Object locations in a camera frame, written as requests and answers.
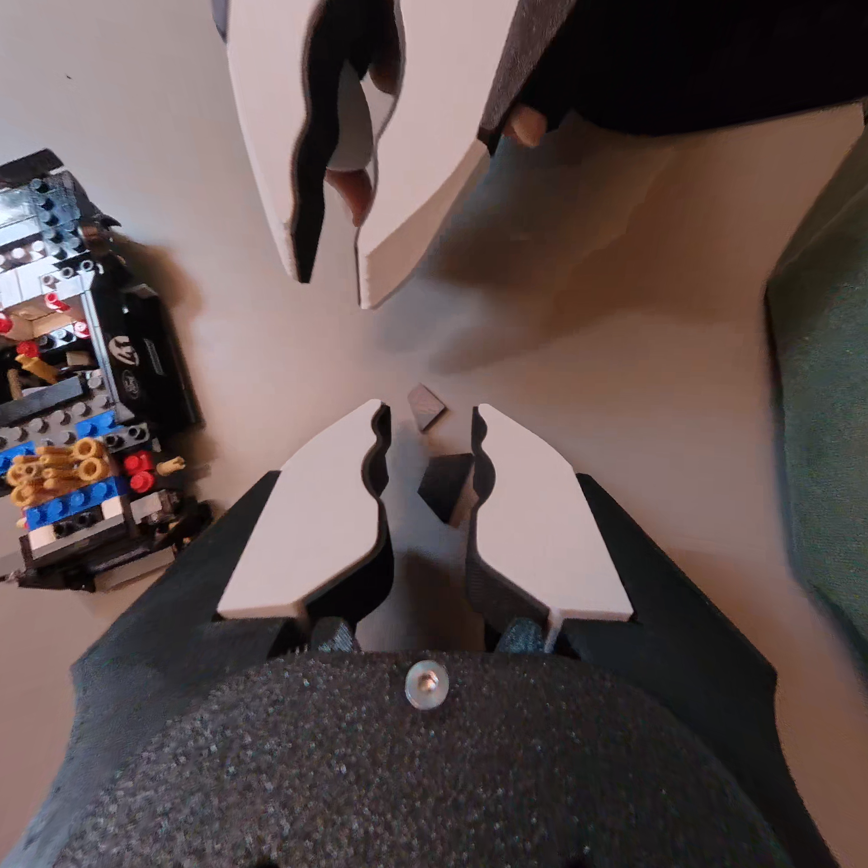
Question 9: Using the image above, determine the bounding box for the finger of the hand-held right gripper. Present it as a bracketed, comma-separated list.
[226, 0, 355, 284]
[354, 0, 524, 311]

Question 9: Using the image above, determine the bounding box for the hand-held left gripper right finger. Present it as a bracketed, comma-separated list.
[465, 403, 636, 650]

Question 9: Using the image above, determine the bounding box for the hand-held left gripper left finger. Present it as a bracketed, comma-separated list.
[216, 400, 396, 633]

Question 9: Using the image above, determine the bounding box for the partly built lego car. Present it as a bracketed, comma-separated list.
[0, 149, 210, 593]

